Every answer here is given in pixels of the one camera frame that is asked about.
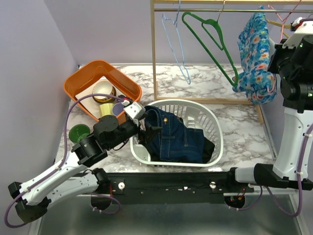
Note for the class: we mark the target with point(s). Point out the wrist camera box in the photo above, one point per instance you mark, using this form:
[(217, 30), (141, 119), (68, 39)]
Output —
[(134, 110), (302, 27)]

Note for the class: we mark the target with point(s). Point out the patterned ceramic bowl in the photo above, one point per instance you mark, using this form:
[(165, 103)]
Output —
[(103, 87)]

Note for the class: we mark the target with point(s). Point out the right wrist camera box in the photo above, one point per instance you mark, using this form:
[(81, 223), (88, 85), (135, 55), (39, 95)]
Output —
[(302, 27)]

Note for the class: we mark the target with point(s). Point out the black mounting base bar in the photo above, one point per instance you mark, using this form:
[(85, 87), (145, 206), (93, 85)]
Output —
[(170, 188)]

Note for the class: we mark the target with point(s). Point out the light blue wire hanger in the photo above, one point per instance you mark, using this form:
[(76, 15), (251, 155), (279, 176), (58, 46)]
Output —
[(171, 29)]

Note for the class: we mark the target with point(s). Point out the purple cup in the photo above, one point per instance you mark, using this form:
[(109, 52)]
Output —
[(117, 109)]

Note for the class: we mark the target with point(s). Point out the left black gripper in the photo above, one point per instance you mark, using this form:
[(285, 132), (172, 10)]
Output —
[(150, 134)]

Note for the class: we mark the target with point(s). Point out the green floral mug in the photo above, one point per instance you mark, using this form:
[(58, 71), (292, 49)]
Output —
[(78, 132)]

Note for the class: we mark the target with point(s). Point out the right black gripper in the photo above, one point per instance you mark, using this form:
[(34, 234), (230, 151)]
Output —
[(272, 66)]

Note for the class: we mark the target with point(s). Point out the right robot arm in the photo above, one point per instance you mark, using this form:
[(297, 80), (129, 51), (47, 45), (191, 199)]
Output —
[(294, 65)]

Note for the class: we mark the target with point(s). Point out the yellow plastic hanger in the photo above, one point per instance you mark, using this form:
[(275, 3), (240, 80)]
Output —
[(287, 26)]

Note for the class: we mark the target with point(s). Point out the blue denim shorts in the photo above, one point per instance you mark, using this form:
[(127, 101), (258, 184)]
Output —
[(172, 127)]

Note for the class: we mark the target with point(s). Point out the white square plate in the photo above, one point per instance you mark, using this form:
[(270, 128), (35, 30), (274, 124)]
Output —
[(89, 103)]

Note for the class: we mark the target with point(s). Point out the blue floral garment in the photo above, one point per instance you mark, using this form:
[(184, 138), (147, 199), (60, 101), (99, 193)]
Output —
[(259, 85)]

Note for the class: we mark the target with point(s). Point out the white plastic laundry basket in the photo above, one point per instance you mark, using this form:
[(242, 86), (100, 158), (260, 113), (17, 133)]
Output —
[(194, 115)]

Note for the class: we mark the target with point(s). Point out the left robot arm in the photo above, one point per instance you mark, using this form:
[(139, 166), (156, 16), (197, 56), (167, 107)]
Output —
[(32, 198)]

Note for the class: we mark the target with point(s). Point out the orange plastic bin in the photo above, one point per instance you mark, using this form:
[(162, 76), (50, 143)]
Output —
[(93, 71)]

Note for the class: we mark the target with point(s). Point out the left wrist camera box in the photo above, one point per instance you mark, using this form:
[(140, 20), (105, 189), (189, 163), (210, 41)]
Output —
[(134, 110)]

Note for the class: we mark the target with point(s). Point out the pink wire hanger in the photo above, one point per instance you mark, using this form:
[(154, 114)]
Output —
[(283, 20)]

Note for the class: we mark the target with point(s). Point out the yellow cup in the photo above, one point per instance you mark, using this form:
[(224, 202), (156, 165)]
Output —
[(105, 109)]

